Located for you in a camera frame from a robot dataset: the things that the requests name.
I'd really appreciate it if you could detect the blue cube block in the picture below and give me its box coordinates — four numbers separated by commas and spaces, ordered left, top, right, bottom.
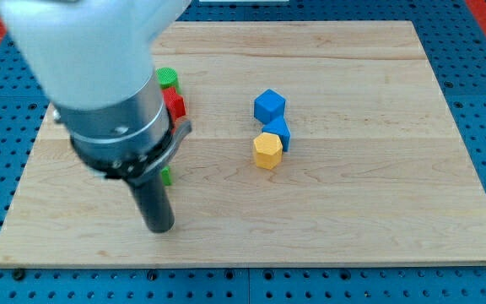
253, 89, 286, 124

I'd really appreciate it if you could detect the green cylinder block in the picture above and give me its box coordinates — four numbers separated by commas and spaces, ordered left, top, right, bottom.
156, 67, 181, 94

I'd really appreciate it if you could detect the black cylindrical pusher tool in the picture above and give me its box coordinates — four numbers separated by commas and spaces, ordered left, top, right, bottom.
127, 173, 175, 233

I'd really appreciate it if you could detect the green star block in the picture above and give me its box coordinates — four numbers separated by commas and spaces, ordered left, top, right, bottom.
160, 166, 172, 186

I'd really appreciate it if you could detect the wooden board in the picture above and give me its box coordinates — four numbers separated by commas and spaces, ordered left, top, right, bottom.
0, 21, 486, 269

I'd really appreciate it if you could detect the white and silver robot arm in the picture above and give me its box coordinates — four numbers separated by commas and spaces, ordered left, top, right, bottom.
0, 0, 192, 233

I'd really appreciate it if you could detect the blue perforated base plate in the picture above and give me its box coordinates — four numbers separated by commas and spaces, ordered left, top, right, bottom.
0, 0, 486, 303

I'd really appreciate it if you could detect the red block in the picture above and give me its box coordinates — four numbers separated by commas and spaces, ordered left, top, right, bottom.
162, 87, 186, 122

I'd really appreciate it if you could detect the yellow hexagonal block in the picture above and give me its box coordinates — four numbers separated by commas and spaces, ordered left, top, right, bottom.
253, 133, 283, 170

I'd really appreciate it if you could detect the blue triangular block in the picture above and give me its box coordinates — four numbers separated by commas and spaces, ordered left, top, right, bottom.
262, 117, 291, 152

